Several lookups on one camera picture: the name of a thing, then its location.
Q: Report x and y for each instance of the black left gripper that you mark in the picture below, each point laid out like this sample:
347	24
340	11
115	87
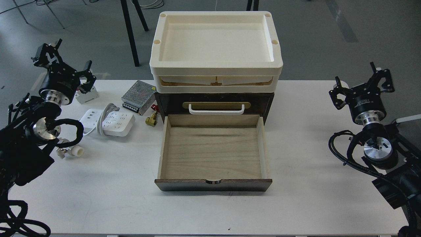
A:
61	78

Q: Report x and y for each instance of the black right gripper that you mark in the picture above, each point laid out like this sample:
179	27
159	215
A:
364	101

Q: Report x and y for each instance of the white power strip with cable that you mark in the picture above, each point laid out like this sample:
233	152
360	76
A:
109	121

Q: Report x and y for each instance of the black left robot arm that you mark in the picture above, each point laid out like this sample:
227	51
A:
34	130

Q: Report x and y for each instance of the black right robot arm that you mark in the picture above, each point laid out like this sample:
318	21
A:
379	150

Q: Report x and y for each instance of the metal mesh power supply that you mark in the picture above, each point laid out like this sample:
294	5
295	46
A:
139	97

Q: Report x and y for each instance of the white plastic pipe fitting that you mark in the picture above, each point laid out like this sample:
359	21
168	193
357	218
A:
72	151

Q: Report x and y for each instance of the black table legs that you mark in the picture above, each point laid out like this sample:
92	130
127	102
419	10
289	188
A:
129	28

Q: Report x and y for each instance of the cream plastic tray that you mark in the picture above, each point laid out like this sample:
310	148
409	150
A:
216	52

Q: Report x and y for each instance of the open wooden drawer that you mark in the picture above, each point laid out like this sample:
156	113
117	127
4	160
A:
213	153

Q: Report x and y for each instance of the white circuit breaker red switch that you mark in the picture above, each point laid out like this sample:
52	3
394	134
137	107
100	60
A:
83	98

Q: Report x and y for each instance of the brass valve red handle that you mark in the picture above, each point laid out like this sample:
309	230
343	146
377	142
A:
152	119

